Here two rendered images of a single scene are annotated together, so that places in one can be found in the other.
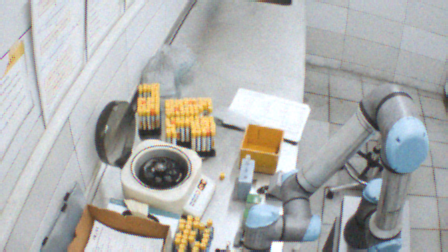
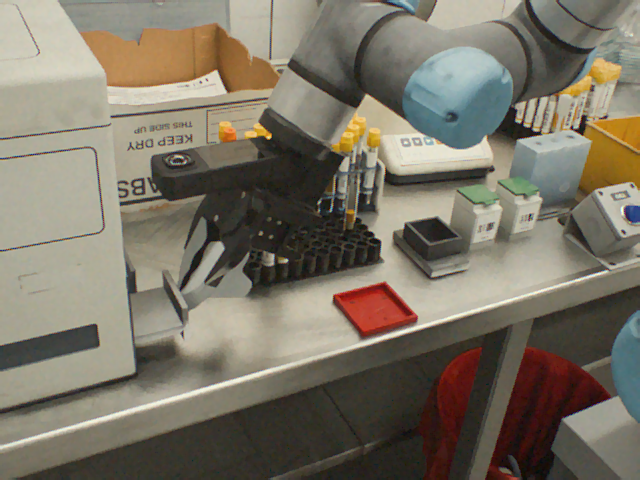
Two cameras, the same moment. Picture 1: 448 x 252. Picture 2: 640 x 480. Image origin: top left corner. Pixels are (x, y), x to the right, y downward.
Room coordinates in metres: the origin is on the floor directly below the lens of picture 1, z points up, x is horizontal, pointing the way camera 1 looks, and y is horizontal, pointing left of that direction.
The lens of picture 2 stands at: (0.32, -0.59, 1.35)
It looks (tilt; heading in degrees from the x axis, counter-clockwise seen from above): 33 degrees down; 52
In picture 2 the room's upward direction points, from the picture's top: 5 degrees clockwise
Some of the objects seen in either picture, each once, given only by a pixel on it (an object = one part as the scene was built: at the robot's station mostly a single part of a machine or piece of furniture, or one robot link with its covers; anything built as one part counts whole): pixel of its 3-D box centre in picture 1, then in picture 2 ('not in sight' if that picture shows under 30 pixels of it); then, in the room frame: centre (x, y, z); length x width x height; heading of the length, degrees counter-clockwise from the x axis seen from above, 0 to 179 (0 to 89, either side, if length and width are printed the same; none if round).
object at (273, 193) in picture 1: (276, 185); (602, 213); (1.09, -0.18, 0.92); 0.13 x 0.07 x 0.08; 81
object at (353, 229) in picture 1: (367, 223); not in sight; (0.87, -0.48, 0.97); 0.15 x 0.15 x 0.10
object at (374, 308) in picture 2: not in sight; (374, 307); (0.74, -0.15, 0.88); 0.07 x 0.07 x 0.01; 81
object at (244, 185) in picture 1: (245, 181); (545, 173); (1.10, -0.08, 0.92); 0.10 x 0.07 x 0.10; 173
